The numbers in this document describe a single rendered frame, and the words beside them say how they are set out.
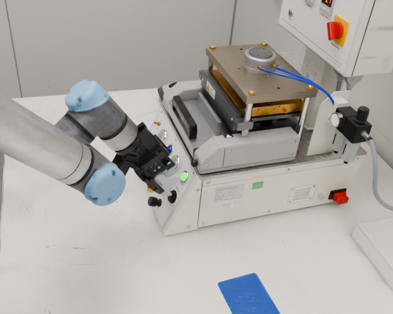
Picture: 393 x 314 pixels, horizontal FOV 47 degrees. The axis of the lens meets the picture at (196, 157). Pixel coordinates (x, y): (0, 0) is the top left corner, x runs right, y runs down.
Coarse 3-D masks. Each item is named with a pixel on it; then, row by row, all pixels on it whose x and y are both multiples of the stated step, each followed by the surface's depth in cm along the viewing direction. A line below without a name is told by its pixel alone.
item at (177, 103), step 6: (174, 96) 118; (174, 102) 118; (180, 102) 116; (174, 108) 120; (180, 108) 114; (186, 108) 114; (180, 114) 114; (186, 114) 111; (186, 120) 110; (192, 120) 109; (186, 126) 111; (192, 126) 108; (192, 132) 109; (192, 138) 110
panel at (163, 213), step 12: (156, 120) 131; (156, 132) 129; (168, 132) 123; (168, 144) 121; (180, 144) 116; (168, 156) 120; (180, 156) 114; (180, 168) 113; (192, 168) 108; (180, 180) 112; (192, 180) 108; (180, 192) 111; (168, 204) 114; (156, 216) 118; (168, 216) 113
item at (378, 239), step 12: (360, 228) 115; (372, 228) 115; (384, 228) 116; (360, 240) 115; (372, 240) 112; (384, 240) 112; (372, 252) 111; (384, 252) 109; (384, 264) 107; (384, 276) 108
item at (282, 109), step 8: (216, 72) 120; (216, 80) 117; (224, 80) 117; (224, 88) 113; (232, 88) 113; (232, 96) 110; (240, 104) 108; (256, 104) 108; (264, 104) 108; (272, 104) 109; (280, 104) 109; (288, 104) 110; (296, 104) 110; (240, 112) 106; (256, 112) 108; (264, 112) 109; (272, 112) 109; (280, 112) 110; (288, 112) 112; (296, 112) 112; (256, 120) 109
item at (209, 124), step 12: (168, 108) 124; (192, 108) 122; (204, 108) 117; (180, 120) 116; (204, 120) 117; (216, 120) 110; (180, 132) 116; (204, 132) 113; (216, 132) 111; (228, 132) 114; (192, 144) 108; (192, 156) 109
